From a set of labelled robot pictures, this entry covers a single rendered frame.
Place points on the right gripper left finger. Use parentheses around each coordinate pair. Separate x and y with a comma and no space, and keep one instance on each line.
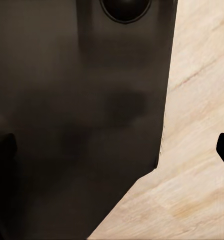
(8,149)

